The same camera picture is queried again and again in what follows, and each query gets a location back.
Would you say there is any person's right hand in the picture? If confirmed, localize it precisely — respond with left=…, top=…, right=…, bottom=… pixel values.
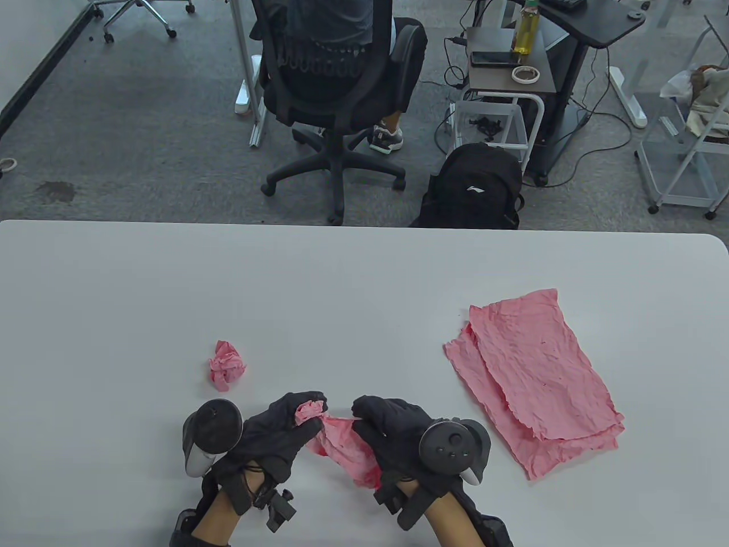
left=351, top=395, right=463, bottom=496

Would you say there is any person's left hand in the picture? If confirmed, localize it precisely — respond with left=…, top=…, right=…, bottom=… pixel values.
left=212, top=391, right=329, bottom=485

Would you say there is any person's left forearm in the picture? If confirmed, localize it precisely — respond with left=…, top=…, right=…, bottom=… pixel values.
left=191, top=476, right=265, bottom=547

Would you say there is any person's right forearm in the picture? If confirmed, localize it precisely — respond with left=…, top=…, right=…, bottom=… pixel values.
left=424, top=484, right=485, bottom=547

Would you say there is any black white handheld controller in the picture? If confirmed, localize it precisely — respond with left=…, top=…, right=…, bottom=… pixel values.
left=182, top=399, right=244, bottom=478
left=419, top=419, right=492, bottom=487

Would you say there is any black backpack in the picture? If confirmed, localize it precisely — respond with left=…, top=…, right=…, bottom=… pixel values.
left=411, top=142, right=525, bottom=230

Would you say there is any small black gadget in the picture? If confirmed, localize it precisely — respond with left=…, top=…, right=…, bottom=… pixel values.
left=468, top=116, right=505, bottom=143

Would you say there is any black mesh office chair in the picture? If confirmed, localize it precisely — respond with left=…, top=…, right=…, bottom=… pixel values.
left=249, top=0, right=427, bottom=226

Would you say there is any white wheeled rack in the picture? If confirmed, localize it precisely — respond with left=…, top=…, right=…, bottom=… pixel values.
left=635, top=14, right=729, bottom=220

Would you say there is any black phone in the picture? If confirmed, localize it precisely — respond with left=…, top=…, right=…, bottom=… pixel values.
left=470, top=51, right=522, bottom=69

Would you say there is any white desk leg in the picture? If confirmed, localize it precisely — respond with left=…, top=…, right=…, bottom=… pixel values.
left=228, top=0, right=268, bottom=148

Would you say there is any white desk foot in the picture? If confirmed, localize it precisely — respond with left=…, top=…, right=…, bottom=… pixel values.
left=608, top=66, right=649, bottom=129

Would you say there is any yellow drink bottle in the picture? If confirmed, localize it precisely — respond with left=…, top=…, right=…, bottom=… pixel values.
left=511, top=0, right=540, bottom=58

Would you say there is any swivel chair with chrome base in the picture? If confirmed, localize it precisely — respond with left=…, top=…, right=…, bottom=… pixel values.
left=88, top=0, right=196, bottom=43

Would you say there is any white plastic bag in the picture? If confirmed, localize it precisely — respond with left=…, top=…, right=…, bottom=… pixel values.
left=660, top=68, right=698, bottom=100

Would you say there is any beige cloth bundle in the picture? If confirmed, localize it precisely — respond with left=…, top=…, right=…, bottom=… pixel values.
left=686, top=66, right=729, bottom=140

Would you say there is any black standing desk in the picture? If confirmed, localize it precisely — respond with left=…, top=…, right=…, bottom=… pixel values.
left=521, top=0, right=647, bottom=189

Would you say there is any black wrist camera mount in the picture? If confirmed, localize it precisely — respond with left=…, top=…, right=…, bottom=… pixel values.
left=253, top=487, right=297, bottom=533
left=373, top=481, right=450, bottom=532

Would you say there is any black floor cable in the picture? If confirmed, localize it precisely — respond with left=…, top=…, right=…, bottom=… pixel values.
left=535, top=48, right=634, bottom=189

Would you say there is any black plug cable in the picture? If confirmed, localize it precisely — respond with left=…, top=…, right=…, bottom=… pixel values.
left=443, top=34, right=472, bottom=89

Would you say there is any grey side table white frame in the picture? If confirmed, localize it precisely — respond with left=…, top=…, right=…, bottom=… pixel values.
left=450, top=26, right=556, bottom=172

